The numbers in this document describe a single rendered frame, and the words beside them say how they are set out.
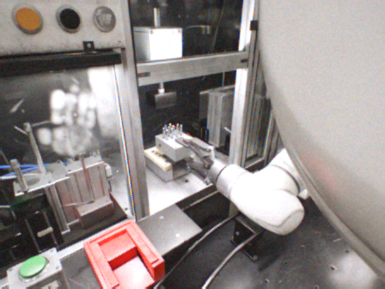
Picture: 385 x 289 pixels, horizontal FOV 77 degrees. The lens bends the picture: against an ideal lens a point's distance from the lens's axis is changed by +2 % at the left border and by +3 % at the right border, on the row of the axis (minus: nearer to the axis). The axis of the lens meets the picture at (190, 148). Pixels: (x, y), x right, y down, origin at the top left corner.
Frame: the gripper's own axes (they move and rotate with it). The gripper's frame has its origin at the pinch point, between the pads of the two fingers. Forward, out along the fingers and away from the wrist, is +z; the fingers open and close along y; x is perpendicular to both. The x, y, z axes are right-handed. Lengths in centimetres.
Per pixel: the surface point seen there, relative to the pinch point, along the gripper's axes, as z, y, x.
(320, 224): -34, -35, -45
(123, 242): -16.6, -8.1, 30.1
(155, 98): 9.8, 15.9, 4.0
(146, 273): -25.0, -11.2, 28.7
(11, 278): -19, -1, 50
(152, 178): 7.2, -12.6, 8.8
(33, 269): -20, 1, 47
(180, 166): 7.0, -12.0, -3.3
